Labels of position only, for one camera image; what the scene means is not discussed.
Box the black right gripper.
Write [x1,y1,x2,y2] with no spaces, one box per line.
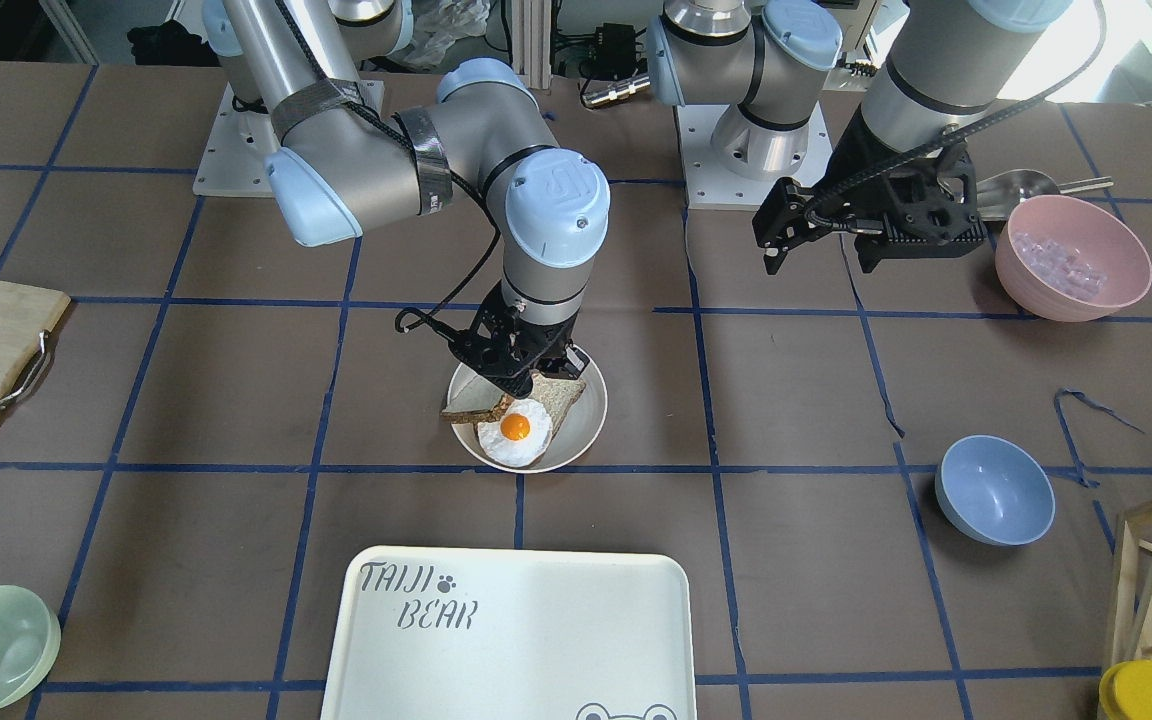
[448,295,590,397]

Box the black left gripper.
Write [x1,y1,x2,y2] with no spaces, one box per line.
[751,126,990,273]

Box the bread slice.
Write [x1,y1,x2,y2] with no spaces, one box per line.
[529,372,588,439]
[439,372,516,424]

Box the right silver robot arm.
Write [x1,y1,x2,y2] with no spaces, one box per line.
[202,1,611,397]

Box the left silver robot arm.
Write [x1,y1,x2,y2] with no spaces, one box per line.
[646,1,1069,275]

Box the bread slice on plate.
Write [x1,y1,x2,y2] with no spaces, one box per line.
[529,372,588,439]

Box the white round plate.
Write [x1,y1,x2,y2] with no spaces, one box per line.
[445,359,608,473]

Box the fake fried egg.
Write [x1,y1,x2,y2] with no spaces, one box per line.
[475,397,556,468]

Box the metal scoop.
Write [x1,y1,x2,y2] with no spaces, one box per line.
[975,169,1115,222]

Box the pink bowl with ice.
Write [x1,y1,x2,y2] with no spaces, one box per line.
[995,195,1152,323]

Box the cream bear tray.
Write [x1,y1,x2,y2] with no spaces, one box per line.
[321,546,698,719]

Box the blue bowl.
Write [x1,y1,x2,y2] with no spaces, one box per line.
[934,435,1056,547]

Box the yellow mug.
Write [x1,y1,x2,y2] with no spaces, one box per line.
[1098,659,1152,719]

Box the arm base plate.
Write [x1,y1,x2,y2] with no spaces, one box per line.
[194,85,384,200]
[675,105,832,211]

